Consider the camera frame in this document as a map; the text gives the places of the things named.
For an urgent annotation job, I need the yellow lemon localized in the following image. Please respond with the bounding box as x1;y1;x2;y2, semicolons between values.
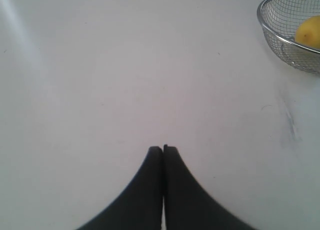
294;16;320;49

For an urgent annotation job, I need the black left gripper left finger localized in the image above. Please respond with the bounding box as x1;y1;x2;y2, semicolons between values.
80;146;163;229

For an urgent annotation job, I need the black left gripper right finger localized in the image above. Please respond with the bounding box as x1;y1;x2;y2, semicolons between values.
163;145;253;229

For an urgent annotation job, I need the oval metal mesh basket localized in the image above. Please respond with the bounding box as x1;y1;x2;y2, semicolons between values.
257;0;320;75

